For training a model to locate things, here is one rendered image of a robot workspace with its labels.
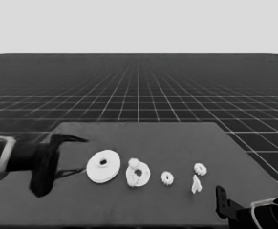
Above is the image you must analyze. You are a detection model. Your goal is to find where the white round carrier with pins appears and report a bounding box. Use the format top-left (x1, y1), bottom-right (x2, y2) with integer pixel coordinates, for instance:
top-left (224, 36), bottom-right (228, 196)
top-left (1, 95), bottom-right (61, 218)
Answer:
top-left (125, 157), bottom-right (152, 188)

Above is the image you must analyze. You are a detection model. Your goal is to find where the small white T-shaped piece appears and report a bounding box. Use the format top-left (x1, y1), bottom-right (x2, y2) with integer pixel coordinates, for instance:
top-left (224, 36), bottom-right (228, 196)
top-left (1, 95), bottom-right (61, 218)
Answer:
top-left (190, 174), bottom-right (203, 195)

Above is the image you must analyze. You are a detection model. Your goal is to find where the small white toothed gear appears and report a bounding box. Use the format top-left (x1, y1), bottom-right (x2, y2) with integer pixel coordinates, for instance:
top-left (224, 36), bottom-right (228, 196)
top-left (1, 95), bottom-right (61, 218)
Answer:
top-left (160, 171), bottom-right (175, 186)
top-left (193, 162), bottom-right (208, 177)
top-left (127, 157), bottom-right (140, 170)
top-left (126, 176), bottom-right (139, 189)

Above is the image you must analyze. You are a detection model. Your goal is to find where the large thick white disc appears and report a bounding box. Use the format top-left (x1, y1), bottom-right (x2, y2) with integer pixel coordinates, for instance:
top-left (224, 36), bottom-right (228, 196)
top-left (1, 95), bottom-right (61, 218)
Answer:
top-left (86, 149), bottom-right (121, 184)

